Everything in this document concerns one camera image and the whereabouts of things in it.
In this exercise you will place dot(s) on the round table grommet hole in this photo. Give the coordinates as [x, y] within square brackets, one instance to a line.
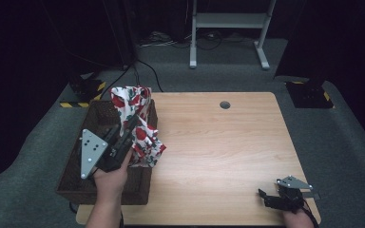
[225, 105]

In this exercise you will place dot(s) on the brown wicker basket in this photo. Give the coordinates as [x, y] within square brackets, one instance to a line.
[138, 186]

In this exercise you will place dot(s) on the floral print shirt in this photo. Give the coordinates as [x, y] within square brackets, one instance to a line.
[139, 104]

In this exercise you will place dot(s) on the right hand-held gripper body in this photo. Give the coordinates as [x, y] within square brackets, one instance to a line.
[290, 199]

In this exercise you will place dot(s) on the white metal stand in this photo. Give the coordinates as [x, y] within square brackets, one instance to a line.
[231, 20]

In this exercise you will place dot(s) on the black stand post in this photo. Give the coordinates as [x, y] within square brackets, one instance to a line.
[128, 38]

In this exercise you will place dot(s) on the person's right hand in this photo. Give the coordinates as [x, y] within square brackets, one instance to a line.
[297, 220]

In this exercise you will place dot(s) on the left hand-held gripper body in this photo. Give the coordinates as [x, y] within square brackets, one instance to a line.
[92, 148]

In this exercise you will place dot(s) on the black stand base striped tape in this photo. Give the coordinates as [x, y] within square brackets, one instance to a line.
[309, 95]
[87, 88]

